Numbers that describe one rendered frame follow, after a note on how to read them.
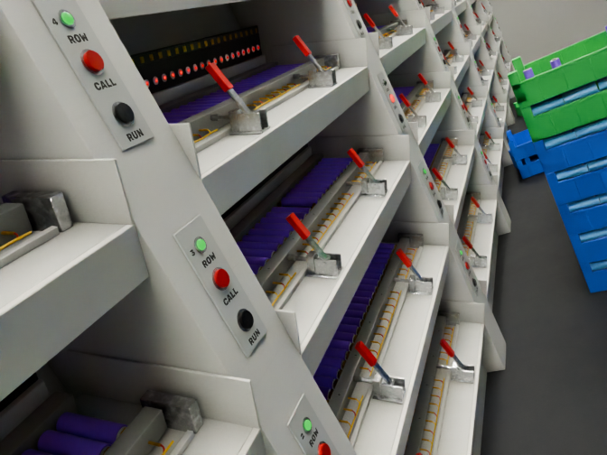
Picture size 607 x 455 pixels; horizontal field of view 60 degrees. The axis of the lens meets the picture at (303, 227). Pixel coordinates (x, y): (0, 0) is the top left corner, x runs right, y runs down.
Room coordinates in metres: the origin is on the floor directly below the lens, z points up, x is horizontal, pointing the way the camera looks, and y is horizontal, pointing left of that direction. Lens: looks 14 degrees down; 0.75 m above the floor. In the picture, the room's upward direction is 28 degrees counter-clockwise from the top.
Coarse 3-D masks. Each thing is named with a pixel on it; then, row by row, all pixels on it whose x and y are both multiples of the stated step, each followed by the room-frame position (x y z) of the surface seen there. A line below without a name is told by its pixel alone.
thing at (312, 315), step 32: (384, 160) 1.01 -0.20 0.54; (256, 192) 0.83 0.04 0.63; (352, 192) 0.87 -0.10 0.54; (352, 224) 0.74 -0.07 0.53; (384, 224) 0.79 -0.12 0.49; (352, 256) 0.65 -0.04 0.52; (320, 288) 0.58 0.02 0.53; (352, 288) 0.63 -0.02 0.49; (288, 320) 0.46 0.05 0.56; (320, 320) 0.52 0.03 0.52; (320, 352) 0.52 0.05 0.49
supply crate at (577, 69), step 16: (576, 48) 1.19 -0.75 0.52; (592, 48) 1.17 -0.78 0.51; (528, 64) 1.24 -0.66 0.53; (544, 64) 1.22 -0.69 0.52; (576, 64) 1.02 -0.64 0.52; (592, 64) 1.01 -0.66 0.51; (512, 80) 1.09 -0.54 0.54; (528, 80) 1.07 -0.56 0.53; (544, 80) 1.06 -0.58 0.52; (560, 80) 1.04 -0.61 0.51; (576, 80) 1.03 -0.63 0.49; (592, 80) 1.02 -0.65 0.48; (528, 96) 1.08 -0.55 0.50; (544, 96) 1.06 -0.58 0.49
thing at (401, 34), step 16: (368, 16) 1.22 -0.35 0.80; (384, 16) 1.64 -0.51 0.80; (400, 16) 1.62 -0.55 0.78; (416, 16) 1.60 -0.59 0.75; (384, 32) 1.44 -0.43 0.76; (400, 32) 1.45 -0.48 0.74; (416, 32) 1.46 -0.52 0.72; (384, 48) 1.21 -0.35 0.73; (400, 48) 1.26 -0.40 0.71; (416, 48) 1.46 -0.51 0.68; (384, 64) 1.11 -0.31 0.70
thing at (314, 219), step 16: (368, 160) 1.00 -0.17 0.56; (352, 176) 0.90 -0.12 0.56; (336, 192) 0.82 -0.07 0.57; (320, 208) 0.77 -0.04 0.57; (336, 208) 0.78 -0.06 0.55; (304, 224) 0.72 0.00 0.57; (320, 224) 0.75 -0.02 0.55; (288, 240) 0.67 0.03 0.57; (304, 240) 0.69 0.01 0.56; (320, 240) 0.69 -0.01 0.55; (272, 256) 0.63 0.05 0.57; (272, 272) 0.60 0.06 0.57; (272, 288) 0.59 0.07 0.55; (272, 304) 0.55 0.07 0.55
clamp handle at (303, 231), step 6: (288, 216) 0.62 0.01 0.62; (294, 216) 0.62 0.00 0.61; (288, 222) 0.62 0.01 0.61; (294, 222) 0.61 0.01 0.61; (300, 222) 0.62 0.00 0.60; (294, 228) 0.62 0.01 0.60; (300, 228) 0.61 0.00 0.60; (306, 228) 0.62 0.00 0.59; (300, 234) 0.61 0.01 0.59; (306, 234) 0.61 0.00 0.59; (306, 240) 0.61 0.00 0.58; (312, 240) 0.62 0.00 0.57; (312, 246) 0.61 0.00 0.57; (318, 246) 0.62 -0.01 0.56; (318, 252) 0.61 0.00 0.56; (318, 258) 0.62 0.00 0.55; (324, 258) 0.61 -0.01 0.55
